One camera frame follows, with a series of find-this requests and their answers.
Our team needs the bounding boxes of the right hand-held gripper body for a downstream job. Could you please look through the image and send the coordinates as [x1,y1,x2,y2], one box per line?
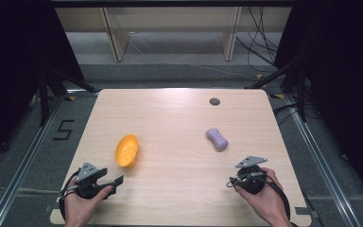
[226,155,268,196]

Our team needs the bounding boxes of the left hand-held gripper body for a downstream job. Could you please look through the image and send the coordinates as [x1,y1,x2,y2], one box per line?
[75,162,118,201]

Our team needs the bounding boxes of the orange soap dish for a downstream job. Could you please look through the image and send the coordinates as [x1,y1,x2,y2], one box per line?
[114,133,140,168]

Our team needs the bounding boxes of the purple soap bar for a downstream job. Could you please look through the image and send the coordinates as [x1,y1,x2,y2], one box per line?
[205,127,230,152]

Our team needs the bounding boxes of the person's right hand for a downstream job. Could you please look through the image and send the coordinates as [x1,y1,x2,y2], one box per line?
[233,166,292,227]

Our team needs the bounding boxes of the person's left hand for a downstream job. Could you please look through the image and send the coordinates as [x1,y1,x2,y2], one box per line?
[63,184,114,227]

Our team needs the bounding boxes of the black tripod stand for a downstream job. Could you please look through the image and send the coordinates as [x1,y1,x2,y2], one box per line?
[244,58,308,123]
[37,64,99,128]

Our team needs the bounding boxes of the black curtain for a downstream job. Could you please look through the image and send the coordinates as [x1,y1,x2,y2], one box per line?
[273,0,363,204]
[0,0,87,173]

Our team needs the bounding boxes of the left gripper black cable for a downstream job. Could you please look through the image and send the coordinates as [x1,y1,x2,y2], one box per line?
[58,169,81,222]

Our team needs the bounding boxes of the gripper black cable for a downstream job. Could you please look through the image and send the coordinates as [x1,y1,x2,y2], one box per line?
[58,169,81,222]
[264,178,292,221]

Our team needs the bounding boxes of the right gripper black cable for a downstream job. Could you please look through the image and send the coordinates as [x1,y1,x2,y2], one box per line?
[264,178,292,221]

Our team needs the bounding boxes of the aluminium floor rail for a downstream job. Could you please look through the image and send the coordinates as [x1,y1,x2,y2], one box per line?
[0,90,68,227]
[283,93,362,227]

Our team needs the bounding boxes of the black floor cables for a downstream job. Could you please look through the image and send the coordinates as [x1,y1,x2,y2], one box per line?
[272,102,316,127]

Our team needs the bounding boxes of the black hanging cable bundle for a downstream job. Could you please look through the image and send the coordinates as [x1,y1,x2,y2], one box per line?
[235,6,281,74]

